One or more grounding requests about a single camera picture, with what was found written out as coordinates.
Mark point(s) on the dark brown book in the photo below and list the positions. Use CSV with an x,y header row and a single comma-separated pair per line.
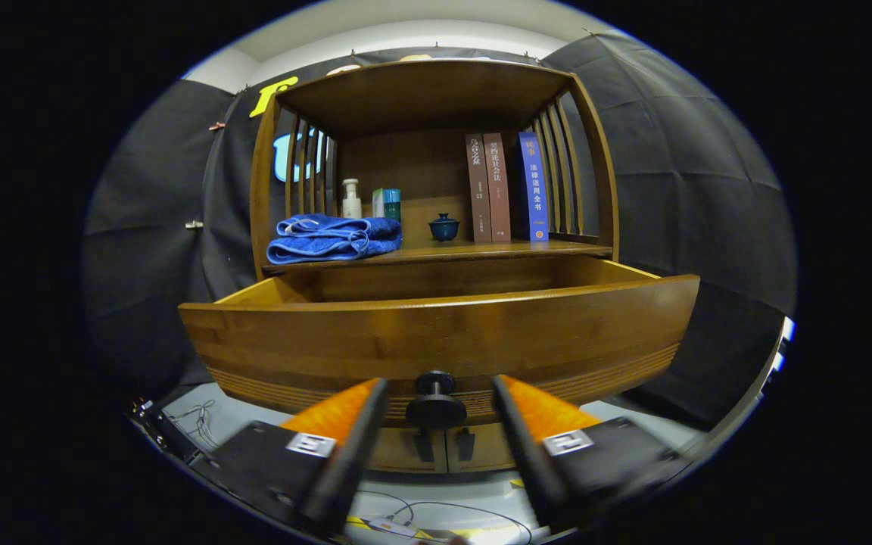
x,y
479,189

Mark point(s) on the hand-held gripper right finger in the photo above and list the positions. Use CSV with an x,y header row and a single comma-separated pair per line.
x,y
527,454

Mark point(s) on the wooden countertop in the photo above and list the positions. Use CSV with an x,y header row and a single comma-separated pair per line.
x,y
481,250

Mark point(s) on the black floor equipment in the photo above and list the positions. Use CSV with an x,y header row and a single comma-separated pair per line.
x,y
163,431

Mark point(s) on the teal capped bottle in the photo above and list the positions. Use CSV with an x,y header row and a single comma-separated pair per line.
x,y
392,206

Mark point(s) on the black drawer knob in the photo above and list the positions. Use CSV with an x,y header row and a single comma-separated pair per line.
x,y
436,410

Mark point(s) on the white pump bottle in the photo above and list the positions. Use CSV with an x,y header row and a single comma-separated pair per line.
x,y
351,206

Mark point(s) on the reddish brown book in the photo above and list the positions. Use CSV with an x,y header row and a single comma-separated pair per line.
x,y
498,189

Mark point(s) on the blue folded towel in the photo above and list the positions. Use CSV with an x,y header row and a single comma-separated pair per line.
x,y
330,238

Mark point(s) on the wooden cabinet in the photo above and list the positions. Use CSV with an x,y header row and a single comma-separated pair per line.
x,y
421,98

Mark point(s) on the white tube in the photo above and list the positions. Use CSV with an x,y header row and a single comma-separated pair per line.
x,y
377,204

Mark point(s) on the dark blue lidded teacup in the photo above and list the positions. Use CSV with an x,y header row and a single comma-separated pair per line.
x,y
443,228

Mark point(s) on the wooden cabinet door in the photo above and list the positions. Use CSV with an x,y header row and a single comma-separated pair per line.
x,y
402,454
493,450

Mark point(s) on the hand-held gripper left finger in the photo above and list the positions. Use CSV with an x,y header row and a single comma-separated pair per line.
x,y
349,462

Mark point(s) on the blue book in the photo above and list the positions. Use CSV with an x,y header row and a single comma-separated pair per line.
x,y
534,189

